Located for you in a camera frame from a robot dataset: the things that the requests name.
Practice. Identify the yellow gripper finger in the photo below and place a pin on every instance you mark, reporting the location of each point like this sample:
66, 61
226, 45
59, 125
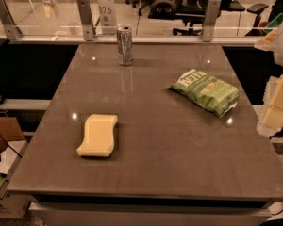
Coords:
270, 120
267, 42

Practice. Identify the green jalapeno chip bag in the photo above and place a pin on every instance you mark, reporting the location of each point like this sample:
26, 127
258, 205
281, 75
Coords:
207, 91

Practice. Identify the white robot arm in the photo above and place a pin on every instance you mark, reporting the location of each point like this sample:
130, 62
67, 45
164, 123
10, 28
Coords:
278, 48

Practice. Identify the silver redbull can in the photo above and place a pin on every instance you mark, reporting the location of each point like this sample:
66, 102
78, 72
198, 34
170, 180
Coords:
124, 39

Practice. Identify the black office chair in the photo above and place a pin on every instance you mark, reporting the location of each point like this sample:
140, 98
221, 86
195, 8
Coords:
191, 12

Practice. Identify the yellow sponge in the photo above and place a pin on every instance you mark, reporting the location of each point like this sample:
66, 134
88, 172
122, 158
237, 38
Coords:
98, 140

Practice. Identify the brown cardboard box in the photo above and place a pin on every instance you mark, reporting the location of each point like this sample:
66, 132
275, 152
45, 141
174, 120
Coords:
10, 130

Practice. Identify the white cardboard box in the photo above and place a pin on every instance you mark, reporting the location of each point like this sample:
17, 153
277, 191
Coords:
11, 205

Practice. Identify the right metal glass bracket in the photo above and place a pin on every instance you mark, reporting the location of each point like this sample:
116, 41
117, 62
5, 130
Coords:
211, 15

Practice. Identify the metal glass bracket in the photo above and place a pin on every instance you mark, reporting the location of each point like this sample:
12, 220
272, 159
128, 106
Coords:
12, 31
85, 14
211, 15

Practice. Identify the white numbered sign post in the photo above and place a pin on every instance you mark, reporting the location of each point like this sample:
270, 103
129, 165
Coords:
108, 18

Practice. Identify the middle metal glass bracket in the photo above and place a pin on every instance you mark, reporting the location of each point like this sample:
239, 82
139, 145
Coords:
85, 14

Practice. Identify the left metal glass bracket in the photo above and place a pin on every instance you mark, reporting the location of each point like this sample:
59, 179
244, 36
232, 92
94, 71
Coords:
12, 31

